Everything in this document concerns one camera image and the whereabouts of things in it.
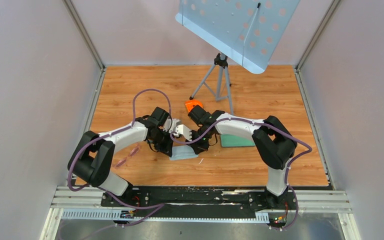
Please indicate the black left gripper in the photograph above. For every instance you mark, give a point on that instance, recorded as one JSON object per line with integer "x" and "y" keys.
{"x": 167, "y": 148}

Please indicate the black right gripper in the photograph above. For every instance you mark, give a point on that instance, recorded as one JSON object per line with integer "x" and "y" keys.
{"x": 197, "y": 148}

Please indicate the light blue cleaning cloth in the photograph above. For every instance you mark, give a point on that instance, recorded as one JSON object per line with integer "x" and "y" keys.
{"x": 182, "y": 152}

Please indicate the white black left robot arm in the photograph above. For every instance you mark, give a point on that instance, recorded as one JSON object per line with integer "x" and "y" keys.
{"x": 92, "y": 159}

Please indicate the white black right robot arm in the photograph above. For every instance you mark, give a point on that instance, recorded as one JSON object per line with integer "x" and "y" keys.
{"x": 268, "y": 135}

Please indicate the pink transparent sunglasses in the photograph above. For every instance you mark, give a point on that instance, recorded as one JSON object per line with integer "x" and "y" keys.
{"x": 133, "y": 152}

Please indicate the orange D-shaped toy block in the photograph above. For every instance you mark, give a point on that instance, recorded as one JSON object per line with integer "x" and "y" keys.
{"x": 190, "y": 104}

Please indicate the grey tripod stand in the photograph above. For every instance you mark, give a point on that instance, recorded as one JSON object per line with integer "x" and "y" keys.
{"x": 223, "y": 85}

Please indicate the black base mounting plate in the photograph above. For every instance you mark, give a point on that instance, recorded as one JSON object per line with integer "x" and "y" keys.
{"x": 202, "y": 202}

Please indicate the perforated light blue stand tray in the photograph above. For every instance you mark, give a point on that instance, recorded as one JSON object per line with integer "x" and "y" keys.
{"x": 246, "y": 31}

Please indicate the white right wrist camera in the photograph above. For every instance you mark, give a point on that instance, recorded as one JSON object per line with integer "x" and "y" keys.
{"x": 183, "y": 131}

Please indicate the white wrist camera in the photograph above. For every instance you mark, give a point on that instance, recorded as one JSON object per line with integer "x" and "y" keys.
{"x": 183, "y": 131}
{"x": 171, "y": 124}

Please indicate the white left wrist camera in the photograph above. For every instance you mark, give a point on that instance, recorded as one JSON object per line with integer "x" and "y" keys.
{"x": 171, "y": 124}

